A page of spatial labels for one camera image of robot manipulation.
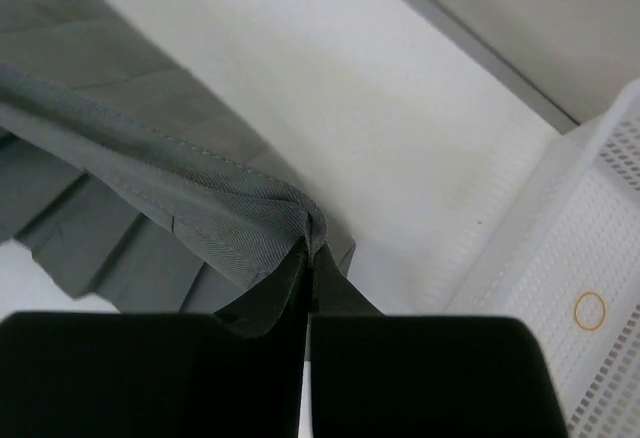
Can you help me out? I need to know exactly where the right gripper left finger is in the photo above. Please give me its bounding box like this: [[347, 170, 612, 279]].
[[1, 242, 306, 437]]

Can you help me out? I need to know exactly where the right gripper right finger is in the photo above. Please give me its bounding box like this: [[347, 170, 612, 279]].
[[310, 245, 572, 438]]

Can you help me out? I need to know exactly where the grey pleated skirt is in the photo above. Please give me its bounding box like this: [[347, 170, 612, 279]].
[[1, 0, 355, 313]]

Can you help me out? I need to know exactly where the white plastic basket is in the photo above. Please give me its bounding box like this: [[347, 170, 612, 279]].
[[447, 81, 639, 437]]

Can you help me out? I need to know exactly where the orange rubber band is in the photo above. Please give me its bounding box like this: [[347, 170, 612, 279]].
[[573, 291, 607, 332]]

